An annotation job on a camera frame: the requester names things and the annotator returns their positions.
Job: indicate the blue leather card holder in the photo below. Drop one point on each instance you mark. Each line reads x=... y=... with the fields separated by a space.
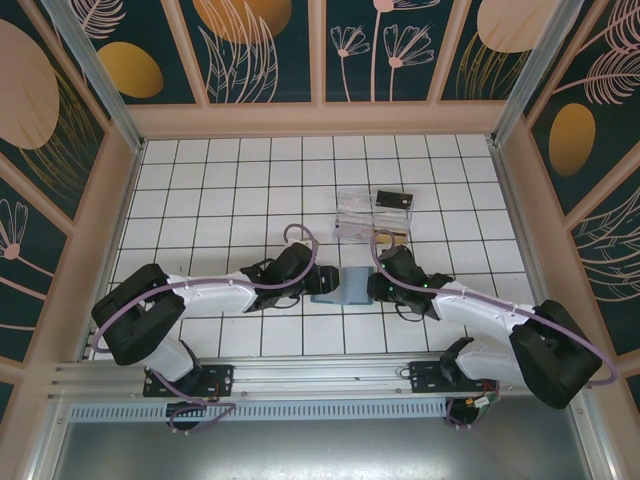
x=350 y=286

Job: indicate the white blue printed card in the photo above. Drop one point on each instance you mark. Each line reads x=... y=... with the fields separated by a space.
x=352 y=232

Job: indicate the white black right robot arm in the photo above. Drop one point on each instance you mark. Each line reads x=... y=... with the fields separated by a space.
x=480 y=312

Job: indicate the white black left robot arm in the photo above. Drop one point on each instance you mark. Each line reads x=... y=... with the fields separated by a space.
x=215 y=295

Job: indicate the gold credit card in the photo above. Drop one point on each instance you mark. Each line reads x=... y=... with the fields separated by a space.
x=397 y=239

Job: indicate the black credit card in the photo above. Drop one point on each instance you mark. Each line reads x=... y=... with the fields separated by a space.
x=395 y=200

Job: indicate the clear acrylic organizer box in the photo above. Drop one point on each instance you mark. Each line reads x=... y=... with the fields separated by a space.
x=357 y=210

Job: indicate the circuit board with yellow connector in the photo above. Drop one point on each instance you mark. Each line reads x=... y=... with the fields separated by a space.
x=482 y=400

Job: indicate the grey sheet metal panel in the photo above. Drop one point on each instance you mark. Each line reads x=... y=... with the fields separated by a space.
x=320 y=450

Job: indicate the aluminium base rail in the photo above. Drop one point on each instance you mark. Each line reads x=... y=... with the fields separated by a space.
x=325 y=372

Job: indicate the aluminium side rail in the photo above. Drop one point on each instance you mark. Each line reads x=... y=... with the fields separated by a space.
x=517 y=225
x=121 y=225

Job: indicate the aluminium frame post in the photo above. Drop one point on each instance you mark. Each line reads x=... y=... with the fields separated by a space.
x=96 y=75
x=527 y=75

